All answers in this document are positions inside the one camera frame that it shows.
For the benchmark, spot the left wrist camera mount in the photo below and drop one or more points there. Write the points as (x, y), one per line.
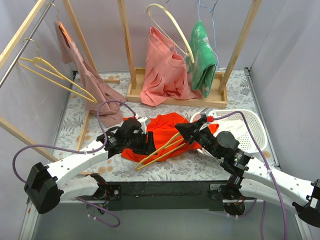
(144, 121)

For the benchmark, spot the green white hanging cloth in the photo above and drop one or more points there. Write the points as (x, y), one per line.
(202, 70)

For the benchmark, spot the metal hanging rod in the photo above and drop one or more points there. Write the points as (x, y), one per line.
(24, 34)

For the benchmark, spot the salmon pink pleated garment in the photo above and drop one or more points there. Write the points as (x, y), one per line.
(165, 72)

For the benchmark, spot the wooden rack with tray base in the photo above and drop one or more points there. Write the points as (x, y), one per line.
(218, 97)

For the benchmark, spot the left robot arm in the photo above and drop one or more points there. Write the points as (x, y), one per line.
(47, 185)

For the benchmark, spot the yellow hanger under pink garment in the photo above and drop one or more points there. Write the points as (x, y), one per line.
(47, 67)

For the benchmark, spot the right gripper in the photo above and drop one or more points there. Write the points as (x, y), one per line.
(196, 131)

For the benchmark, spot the blue wire hanger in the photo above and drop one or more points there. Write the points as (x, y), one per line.
(211, 12)

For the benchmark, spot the black base bar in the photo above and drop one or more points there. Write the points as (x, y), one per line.
(169, 195)

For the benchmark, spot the cream wooden hanger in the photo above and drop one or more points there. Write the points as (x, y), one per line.
(172, 32)

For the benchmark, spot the white cloth in basket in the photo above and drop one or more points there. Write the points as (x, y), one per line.
(238, 129)

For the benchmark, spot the orange t-shirt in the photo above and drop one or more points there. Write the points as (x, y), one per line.
(163, 128)

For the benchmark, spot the dusty pink hanging garment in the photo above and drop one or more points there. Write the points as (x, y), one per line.
(109, 110)

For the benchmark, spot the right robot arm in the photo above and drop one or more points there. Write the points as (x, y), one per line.
(250, 177)

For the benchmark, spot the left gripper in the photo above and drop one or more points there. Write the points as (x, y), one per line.
(149, 141)

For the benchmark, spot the white plastic laundry basket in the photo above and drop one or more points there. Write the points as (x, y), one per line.
(258, 133)

